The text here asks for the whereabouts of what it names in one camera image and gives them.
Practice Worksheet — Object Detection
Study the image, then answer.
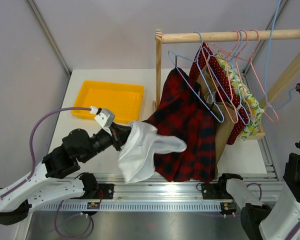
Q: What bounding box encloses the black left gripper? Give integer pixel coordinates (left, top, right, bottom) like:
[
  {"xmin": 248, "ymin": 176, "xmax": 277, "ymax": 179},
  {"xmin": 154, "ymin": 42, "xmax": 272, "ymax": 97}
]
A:
[{"xmin": 81, "ymin": 122, "xmax": 138, "ymax": 163}]

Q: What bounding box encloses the lemon print skirt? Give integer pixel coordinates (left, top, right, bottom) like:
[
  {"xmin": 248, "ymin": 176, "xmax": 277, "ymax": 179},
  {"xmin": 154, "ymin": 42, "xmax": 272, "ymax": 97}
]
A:
[{"xmin": 216, "ymin": 59, "xmax": 264, "ymax": 138}]

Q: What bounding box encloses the pink hanger with lemon skirt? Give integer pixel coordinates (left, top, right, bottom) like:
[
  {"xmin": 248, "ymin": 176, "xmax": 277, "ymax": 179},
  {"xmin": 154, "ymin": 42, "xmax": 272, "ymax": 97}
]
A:
[{"xmin": 237, "ymin": 29, "xmax": 279, "ymax": 123}]

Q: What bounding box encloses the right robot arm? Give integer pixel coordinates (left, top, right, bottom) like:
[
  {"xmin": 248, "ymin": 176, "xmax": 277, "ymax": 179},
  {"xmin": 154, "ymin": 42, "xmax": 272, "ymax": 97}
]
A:
[{"xmin": 200, "ymin": 139, "xmax": 300, "ymax": 240}]

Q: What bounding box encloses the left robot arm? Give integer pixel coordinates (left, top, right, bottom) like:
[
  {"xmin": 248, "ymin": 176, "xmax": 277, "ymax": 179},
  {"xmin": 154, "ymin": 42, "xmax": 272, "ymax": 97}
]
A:
[{"xmin": 0, "ymin": 123, "xmax": 132, "ymax": 226}]

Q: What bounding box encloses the red black plaid skirt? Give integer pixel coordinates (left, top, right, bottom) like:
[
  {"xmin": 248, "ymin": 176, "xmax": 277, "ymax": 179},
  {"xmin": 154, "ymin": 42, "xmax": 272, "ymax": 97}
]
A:
[{"xmin": 146, "ymin": 68, "xmax": 216, "ymax": 183}]

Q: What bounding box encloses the blue hanger with plaid skirt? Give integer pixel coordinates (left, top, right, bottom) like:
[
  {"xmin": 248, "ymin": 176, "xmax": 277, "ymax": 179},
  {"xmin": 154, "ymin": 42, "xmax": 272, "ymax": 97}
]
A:
[{"xmin": 167, "ymin": 31, "xmax": 225, "ymax": 123}]

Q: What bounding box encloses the tan brown skirt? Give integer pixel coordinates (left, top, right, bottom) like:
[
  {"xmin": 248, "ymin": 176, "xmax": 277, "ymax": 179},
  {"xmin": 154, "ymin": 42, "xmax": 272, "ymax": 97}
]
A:
[{"xmin": 196, "ymin": 73, "xmax": 237, "ymax": 179}]

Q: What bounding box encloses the red white polka-dot skirt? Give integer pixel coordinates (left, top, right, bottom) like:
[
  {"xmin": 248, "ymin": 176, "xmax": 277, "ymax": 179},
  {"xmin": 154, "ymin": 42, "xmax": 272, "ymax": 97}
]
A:
[{"xmin": 189, "ymin": 43, "xmax": 249, "ymax": 145}]

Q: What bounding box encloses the yellow plastic tray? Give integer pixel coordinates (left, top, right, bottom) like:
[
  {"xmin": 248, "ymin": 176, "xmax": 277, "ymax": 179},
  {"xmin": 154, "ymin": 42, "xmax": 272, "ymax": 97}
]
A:
[{"xmin": 73, "ymin": 80, "xmax": 145, "ymax": 124}]

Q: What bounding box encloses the wooden rack rod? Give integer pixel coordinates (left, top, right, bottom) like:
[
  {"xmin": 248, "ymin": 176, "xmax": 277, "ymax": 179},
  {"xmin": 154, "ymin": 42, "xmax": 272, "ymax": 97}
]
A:
[{"xmin": 161, "ymin": 29, "xmax": 300, "ymax": 44}]

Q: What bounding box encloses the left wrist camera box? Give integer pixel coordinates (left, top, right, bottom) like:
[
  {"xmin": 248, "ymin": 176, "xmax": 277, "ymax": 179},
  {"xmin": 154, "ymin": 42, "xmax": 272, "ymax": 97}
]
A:
[{"xmin": 90, "ymin": 106, "xmax": 115, "ymax": 135}]

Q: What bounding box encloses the wooden rack left post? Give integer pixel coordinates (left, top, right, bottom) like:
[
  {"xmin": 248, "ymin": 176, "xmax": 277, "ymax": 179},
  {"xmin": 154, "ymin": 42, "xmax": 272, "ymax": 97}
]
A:
[{"xmin": 152, "ymin": 29, "xmax": 163, "ymax": 112}]

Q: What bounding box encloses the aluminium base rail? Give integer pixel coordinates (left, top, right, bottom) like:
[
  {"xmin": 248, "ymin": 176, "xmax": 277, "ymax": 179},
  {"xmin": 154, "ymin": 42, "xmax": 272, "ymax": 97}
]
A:
[{"xmin": 28, "ymin": 173, "xmax": 233, "ymax": 212}]

